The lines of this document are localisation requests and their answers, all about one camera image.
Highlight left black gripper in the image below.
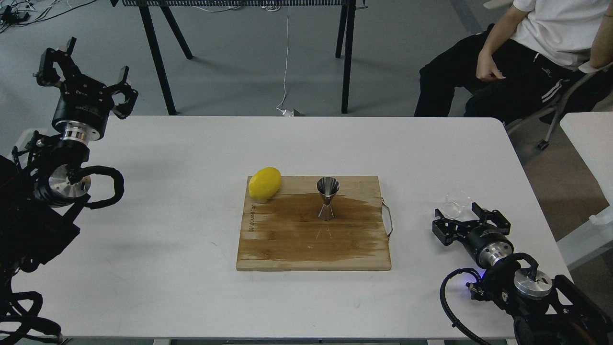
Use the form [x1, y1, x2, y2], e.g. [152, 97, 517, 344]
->
[33, 37, 139, 142]

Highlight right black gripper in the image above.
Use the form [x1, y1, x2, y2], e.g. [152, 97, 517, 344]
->
[432, 202, 514, 269]

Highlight clear glass cup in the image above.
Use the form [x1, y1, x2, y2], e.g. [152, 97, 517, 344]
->
[442, 188, 472, 219]

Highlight steel double jigger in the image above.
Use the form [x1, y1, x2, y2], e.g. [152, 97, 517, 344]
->
[316, 176, 340, 221]

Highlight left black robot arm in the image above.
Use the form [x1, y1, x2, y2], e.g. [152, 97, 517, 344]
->
[0, 37, 138, 345]

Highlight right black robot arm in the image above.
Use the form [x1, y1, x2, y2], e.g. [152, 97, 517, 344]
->
[432, 203, 612, 345]

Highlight wooden cutting board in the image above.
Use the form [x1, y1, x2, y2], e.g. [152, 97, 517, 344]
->
[236, 175, 392, 272]

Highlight seated person white shirt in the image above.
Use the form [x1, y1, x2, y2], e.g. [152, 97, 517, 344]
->
[414, 0, 612, 124]

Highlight yellow lemon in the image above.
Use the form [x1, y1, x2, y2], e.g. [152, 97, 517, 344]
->
[248, 167, 282, 201]

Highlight black floor cables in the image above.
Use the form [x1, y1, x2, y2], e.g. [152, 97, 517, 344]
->
[0, 0, 99, 34]

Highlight white hanging cable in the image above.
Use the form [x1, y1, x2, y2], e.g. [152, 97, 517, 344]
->
[276, 6, 304, 117]

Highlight black metal frame table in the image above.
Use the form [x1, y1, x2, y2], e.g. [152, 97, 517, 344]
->
[110, 0, 367, 115]

